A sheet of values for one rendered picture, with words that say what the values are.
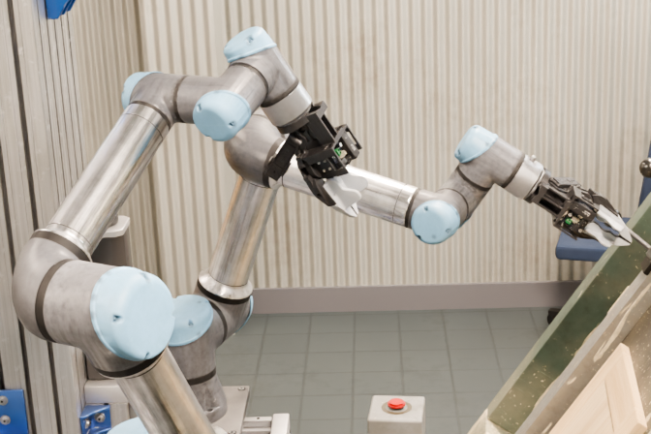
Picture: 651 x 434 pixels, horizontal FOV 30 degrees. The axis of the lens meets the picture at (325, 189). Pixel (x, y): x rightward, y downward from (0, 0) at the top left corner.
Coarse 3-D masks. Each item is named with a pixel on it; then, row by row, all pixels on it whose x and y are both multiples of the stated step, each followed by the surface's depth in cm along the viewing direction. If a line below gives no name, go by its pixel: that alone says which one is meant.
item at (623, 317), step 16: (640, 272) 232; (640, 288) 229; (624, 304) 230; (640, 304) 230; (608, 320) 234; (624, 320) 231; (592, 336) 237; (608, 336) 232; (624, 336) 232; (592, 352) 234; (608, 352) 233; (576, 368) 235; (592, 368) 235; (560, 384) 238; (576, 384) 236; (544, 400) 241; (560, 400) 238; (544, 416) 239; (560, 416) 239; (528, 432) 241; (544, 432) 240
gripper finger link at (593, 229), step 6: (594, 222) 225; (588, 228) 224; (594, 228) 225; (600, 228) 224; (588, 234) 225; (594, 234) 223; (600, 234) 224; (606, 234) 225; (612, 234) 225; (600, 240) 221; (606, 240) 223; (612, 240) 224; (618, 240) 225; (624, 240) 225; (606, 246) 221
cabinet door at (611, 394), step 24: (624, 360) 220; (600, 384) 224; (624, 384) 213; (576, 408) 228; (600, 408) 218; (624, 408) 206; (552, 432) 233; (576, 432) 222; (600, 432) 211; (624, 432) 200
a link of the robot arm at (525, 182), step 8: (528, 160) 220; (520, 168) 219; (528, 168) 219; (536, 168) 220; (520, 176) 219; (528, 176) 219; (536, 176) 219; (512, 184) 220; (520, 184) 219; (528, 184) 219; (536, 184) 219; (512, 192) 221; (520, 192) 220; (528, 192) 219
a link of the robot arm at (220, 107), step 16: (240, 64) 185; (192, 80) 185; (208, 80) 183; (224, 80) 182; (240, 80) 182; (256, 80) 184; (192, 96) 183; (208, 96) 180; (224, 96) 180; (240, 96) 181; (256, 96) 184; (192, 112) 184; (208, 112) 179; (224, 112) 178; (240, 112) 180; (208, 128) 182; (224, 128) 180; (240, 128) 182
